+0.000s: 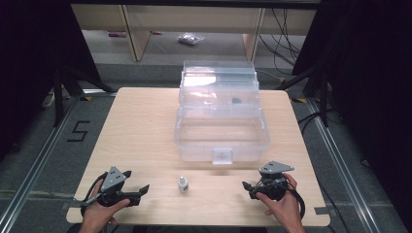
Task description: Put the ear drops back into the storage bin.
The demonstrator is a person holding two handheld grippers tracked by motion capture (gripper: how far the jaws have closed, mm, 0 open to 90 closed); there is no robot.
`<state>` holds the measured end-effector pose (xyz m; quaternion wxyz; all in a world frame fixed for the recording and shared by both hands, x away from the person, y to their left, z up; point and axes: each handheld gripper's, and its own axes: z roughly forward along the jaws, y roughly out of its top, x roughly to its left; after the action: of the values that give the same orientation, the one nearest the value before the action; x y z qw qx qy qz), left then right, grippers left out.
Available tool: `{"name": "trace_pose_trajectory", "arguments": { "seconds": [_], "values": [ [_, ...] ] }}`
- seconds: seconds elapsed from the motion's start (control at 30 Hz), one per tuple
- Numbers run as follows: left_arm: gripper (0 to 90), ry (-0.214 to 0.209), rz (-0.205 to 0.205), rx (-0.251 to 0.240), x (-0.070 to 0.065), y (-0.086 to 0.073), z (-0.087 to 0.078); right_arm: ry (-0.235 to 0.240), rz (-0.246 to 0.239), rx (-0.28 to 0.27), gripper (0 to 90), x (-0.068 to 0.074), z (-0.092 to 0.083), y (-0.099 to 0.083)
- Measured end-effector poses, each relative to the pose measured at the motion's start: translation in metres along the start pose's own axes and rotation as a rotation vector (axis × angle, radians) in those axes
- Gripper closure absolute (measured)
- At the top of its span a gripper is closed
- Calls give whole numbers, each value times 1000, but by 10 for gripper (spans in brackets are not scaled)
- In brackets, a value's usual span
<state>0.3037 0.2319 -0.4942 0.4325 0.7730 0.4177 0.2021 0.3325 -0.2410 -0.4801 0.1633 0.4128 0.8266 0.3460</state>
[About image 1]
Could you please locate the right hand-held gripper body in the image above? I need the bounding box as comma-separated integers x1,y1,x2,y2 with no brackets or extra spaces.
250,160,295,201

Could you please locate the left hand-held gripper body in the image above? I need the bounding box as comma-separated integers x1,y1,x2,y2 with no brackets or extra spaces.
95,165,143,208

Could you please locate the person's right hand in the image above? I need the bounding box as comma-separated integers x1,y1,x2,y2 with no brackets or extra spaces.
256,173,306,233

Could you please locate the person's left hand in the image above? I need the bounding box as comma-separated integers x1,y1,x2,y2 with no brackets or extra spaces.
78,180,131,233

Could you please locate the small white bottle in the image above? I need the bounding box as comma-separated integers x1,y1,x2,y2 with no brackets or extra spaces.
177,176,189,194

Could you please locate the clear plastic storage box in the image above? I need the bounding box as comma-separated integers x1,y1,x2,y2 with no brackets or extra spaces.
173,60,271,165

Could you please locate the black metal stand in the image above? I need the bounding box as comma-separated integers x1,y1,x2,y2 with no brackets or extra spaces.
275,61,330,128
52,63,116,128

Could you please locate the light wooden shelf unit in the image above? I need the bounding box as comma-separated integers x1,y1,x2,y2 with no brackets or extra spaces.
70,3,317,63

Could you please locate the clear plastic bag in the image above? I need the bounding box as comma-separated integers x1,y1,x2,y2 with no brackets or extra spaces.
177,32,206,47

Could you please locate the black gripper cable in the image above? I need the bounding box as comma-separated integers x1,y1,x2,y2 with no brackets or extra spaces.
80,172,109,217
286,182,306,219

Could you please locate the aluminium floor rail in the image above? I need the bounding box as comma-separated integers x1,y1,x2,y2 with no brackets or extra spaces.
0,96,82,233
305,97,383,233

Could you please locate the black floor cable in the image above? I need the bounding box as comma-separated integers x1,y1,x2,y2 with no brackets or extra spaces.
296,109,325,135

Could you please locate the white floor cable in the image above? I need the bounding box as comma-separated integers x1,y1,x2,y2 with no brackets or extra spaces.
41,91,56,109

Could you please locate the bundle of black cables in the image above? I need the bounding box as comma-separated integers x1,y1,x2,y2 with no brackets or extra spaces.
257,8,303,67

